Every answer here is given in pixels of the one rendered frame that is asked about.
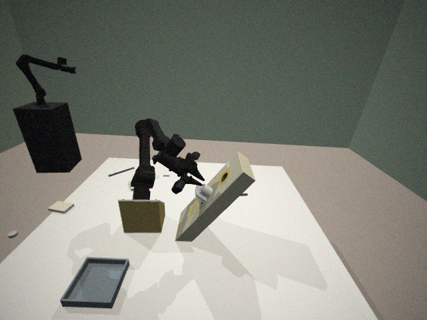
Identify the white cylinder with two slots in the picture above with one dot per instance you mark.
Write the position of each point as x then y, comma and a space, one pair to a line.
205, 190

